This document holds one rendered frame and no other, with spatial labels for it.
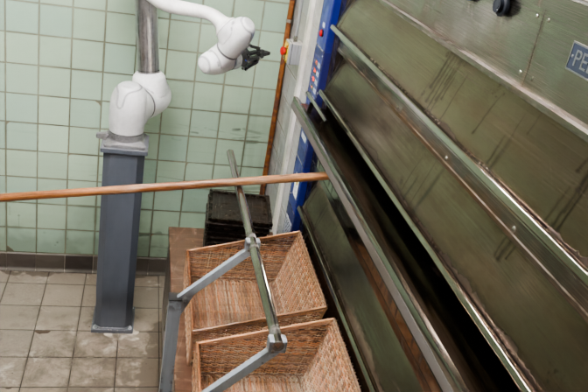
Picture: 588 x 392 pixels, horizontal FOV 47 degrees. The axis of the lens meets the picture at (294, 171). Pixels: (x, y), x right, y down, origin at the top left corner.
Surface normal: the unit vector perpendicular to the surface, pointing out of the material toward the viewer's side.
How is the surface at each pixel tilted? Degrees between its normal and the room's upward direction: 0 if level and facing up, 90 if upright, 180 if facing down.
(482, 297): 70
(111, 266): 90
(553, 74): 91
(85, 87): 90
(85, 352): 0
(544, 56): 92
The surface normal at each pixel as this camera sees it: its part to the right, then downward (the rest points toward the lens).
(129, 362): 0.16, -0.90
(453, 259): -0.86, -0.37
